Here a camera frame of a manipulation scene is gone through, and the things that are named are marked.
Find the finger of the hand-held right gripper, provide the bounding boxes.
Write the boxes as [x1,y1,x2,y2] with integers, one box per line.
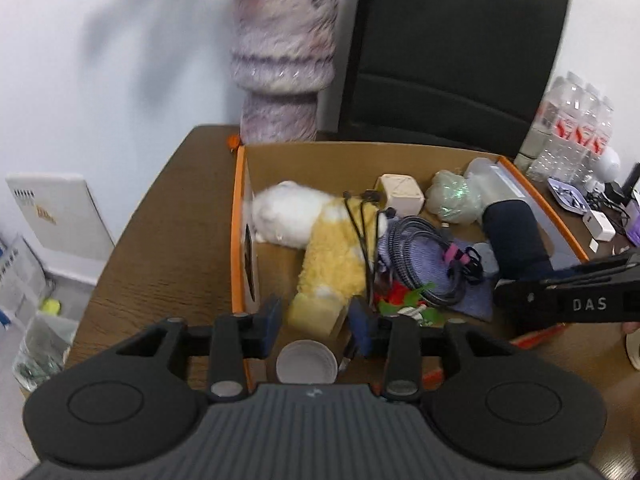
[542,251,640,288]

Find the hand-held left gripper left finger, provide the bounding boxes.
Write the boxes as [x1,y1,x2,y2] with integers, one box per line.
[112,294,283,403]

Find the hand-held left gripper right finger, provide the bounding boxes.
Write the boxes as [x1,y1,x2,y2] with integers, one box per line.
[348,296,516,403]

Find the white round lid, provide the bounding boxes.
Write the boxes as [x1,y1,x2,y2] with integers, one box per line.
[276,340,339,384]

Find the navy fabric pouch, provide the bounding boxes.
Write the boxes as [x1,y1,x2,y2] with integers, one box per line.
[481,200,554,281]

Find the purple cloth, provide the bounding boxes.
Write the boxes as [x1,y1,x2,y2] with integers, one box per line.
[376,232,499,321]

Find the red and orange cardboard box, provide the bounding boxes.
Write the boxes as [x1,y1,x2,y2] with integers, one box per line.
[230,141,591,397]

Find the wooden desktop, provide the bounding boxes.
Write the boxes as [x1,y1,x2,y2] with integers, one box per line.
[65,125,640,480]

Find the white charger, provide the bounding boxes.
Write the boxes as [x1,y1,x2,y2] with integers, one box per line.
[582,209,617,242]

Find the red and green artificial flower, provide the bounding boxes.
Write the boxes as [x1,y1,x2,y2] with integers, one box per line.
[375,280,442,327]

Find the blue patterned tray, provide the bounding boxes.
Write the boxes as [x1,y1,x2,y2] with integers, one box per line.
[547,176,591,214]

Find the yellow and white plush toy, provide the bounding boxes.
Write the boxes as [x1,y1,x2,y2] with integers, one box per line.
[250,181,389,307]

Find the clear water bottle red label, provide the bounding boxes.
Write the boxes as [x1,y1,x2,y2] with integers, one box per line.
[550,84,602,177]
[580,96,616,182]

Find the glass cup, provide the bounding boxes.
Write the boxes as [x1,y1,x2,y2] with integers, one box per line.
[515,127,551,172]

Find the beige cube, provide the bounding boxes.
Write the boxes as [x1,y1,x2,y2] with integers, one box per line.
[376,174,425,217]

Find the crumpled clear plastic bag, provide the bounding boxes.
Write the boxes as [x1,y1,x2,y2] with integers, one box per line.
[426,170,484,225]

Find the pack of water bottles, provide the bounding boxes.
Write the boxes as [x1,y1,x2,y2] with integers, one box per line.
[529,72,583,163]

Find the white appliance box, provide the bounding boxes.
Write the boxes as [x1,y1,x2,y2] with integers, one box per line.
[5,172,116,287]

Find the fuzzy purple vase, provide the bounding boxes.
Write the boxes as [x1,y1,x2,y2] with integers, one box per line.
[231,0,342,144]

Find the black cable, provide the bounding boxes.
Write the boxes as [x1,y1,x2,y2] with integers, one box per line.
[586,162,640,233]

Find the grey braided cable coil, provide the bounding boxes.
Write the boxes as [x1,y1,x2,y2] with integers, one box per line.
[387,216,487,309]

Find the white robot-shaped camera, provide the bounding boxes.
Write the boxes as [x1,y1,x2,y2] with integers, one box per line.
[592,149,622,184]

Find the black wired earphones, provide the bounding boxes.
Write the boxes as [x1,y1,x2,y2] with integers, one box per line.
[342,189,397,307]

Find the wire rack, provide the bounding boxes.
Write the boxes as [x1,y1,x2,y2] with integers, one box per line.
[0,232,57,332]

